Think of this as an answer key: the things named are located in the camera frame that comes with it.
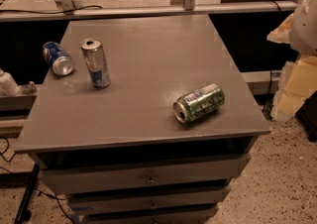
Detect black stand leg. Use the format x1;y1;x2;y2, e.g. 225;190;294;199
14;165;40;224

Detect green soda can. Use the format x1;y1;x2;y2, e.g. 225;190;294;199
173;83;225;123

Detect metal frame rail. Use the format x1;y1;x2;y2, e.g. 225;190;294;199
0;1;297;22

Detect tall silver blue can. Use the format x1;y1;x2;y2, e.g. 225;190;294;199
80;38;111;88

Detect top drawer knob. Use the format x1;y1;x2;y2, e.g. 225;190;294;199
147;176;156;185

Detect grey drawer cabinet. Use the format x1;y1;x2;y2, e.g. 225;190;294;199
15;15;269;224

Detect blue soda can lying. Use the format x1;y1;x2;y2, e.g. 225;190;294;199
43;42;73;76

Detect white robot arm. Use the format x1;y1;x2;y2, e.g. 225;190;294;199
266;0;317;122

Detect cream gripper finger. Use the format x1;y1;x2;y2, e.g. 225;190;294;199
266;13;293;44
270;56;317;122

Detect black cable on rail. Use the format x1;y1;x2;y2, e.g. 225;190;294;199
0;4;104;15

